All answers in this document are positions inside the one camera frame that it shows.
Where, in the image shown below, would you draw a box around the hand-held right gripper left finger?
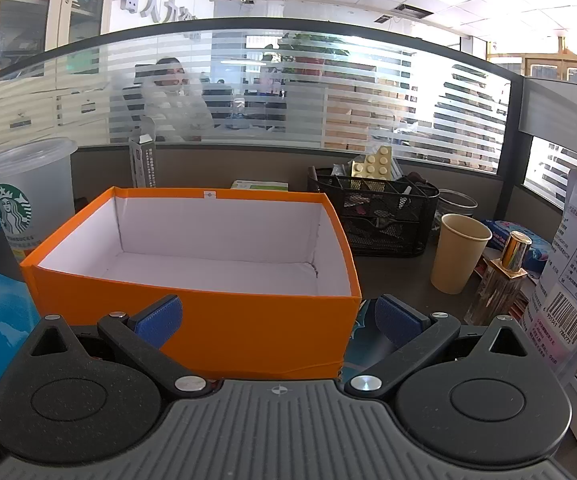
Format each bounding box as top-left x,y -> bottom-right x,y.
28,294 -> 208,395

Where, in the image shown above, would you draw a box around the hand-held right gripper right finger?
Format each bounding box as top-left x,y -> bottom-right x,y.
344,296 -> 541,398

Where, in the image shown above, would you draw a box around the orange cardboard box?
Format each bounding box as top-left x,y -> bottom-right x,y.
20,186 -> 362,381

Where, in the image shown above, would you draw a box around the black mesh desk organizer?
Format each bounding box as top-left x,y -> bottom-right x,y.
307,166 -> 440,258

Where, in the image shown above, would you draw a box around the beige paper cup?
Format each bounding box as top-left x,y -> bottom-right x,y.
429,213 -> 493,295

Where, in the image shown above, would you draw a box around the gold cap perfume bottle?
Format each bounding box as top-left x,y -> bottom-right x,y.
463,231 -> 534,328

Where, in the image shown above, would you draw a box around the round mesh pen cup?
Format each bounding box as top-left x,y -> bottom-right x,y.
435,188 -> 479,221

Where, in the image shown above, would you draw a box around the blue patterned pack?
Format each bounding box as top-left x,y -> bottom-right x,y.
478,217 -> 554,277

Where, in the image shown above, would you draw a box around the grey upright carton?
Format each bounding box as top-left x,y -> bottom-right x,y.
128,132 -> 158,191

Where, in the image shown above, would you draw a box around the green and white box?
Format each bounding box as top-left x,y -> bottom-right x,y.
229,179 -> 291,194

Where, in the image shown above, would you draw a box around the white snack bag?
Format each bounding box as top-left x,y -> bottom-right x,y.
518,167 -> 577,386

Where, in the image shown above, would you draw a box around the clear plastic cup green logo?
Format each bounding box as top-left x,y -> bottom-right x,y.
0,136 -> 78,266

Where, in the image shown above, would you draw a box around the striped glass partition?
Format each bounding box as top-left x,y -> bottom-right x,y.
0,17 -> 524,176

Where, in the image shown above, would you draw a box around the grey side partition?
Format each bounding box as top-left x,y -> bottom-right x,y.
521,77 -> 577,211

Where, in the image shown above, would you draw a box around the green potted plant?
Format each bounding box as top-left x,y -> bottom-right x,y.
278,32 -> 351,67

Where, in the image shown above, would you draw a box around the glass door cabinet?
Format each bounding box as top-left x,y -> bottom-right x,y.
0,0 -> 115,86

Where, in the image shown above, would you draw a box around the wooden frame cabinet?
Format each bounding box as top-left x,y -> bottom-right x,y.
488,35 -> 577,82

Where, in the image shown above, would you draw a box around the silver wall lettering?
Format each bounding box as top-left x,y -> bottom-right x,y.
116,0 -> 204,37

